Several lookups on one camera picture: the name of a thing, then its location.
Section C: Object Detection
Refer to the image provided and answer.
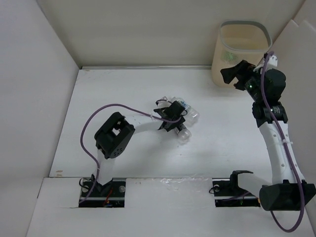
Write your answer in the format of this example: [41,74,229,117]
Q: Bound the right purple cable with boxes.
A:
[227,50,306,233]

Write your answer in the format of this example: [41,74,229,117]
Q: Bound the cream plastic waste bin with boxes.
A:
[211,20,273,88]

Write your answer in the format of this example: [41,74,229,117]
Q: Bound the green white label bottle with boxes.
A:
[171,97,200,126]

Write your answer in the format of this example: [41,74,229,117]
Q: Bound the green plastic soda bottle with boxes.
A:
[220,50,239,65]

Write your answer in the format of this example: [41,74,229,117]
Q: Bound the purple cable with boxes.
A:
[227,50,306,233]
[78,98,188,207]

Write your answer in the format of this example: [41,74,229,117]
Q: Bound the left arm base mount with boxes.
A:
[79,175,126,208]

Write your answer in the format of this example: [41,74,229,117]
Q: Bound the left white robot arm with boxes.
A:
[93,102,185,196]

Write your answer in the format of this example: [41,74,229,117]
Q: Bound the black label pepsi bottle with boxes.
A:
[173,124,192,144]

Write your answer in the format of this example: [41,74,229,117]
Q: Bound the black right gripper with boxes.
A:
[221,60,268,102]

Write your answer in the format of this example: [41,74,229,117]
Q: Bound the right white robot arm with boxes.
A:
[220,60,316,211]

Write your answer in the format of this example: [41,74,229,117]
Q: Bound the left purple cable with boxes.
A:
[78,98,188,207]

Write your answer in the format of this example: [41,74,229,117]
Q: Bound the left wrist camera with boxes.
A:
[155,96,172,108]

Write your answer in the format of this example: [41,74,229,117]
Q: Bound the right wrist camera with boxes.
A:
[253,51,278,74]

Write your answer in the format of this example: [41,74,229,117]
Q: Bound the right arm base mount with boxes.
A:
[209,170,261,207]

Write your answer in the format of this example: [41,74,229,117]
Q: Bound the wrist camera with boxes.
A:
[155,96,172,108]
[253,51,278,74]

